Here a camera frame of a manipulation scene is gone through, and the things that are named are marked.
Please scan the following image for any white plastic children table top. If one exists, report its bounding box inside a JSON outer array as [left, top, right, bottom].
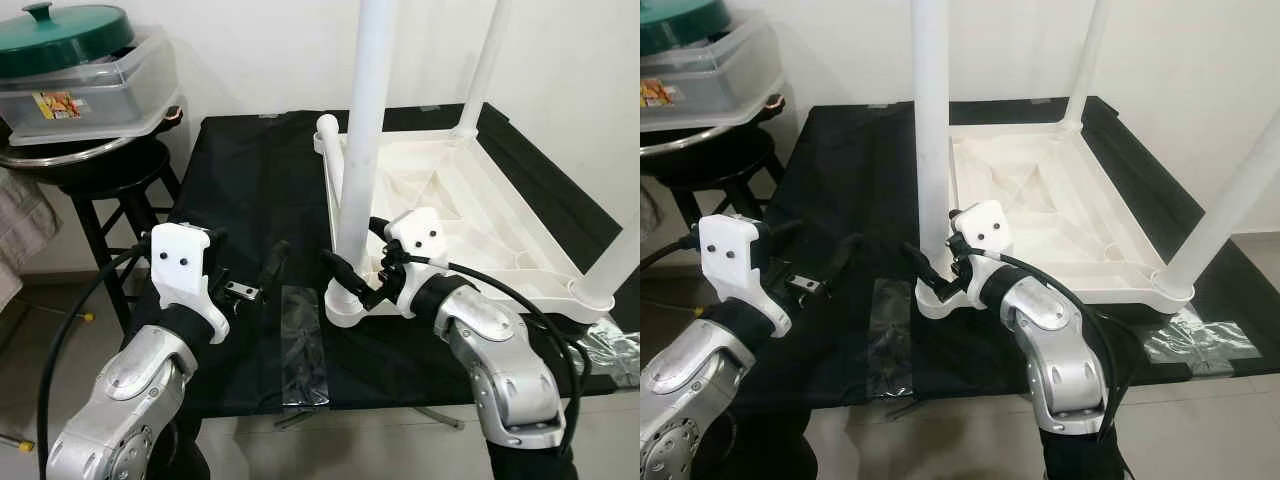
[[314, 125, 617, 332], [914, 120, 1197, 322]]

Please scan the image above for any black tablecloth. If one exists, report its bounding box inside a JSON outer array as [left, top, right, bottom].
[[700, 97, 1280, 417], [130, 103, 641, 419]]

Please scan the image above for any dark wooden stool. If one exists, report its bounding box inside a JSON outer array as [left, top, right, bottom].
[[660, 130, 793, 238], [40, 140, 187, 333]]

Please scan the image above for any clear tape patch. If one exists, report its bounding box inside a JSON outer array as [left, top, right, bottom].
[[279, 285, 332, 407], [864, 278, 917, 397], [1139, 305, 1264, 377], [574, 320, 641, 388]]

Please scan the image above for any beige patterned cloth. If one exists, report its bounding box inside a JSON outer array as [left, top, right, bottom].
[[0, 165, 63, 307], [640, 185, 662, 242]]

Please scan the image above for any clear plastic container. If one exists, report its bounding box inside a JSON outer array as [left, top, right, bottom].
[[0, 25, 187, 147], [640, 10, 787, 132]]

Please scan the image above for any dark green round lid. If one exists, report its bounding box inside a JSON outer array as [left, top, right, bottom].
[[640, 0, 737, 57], [0, 2, 137, 80]]

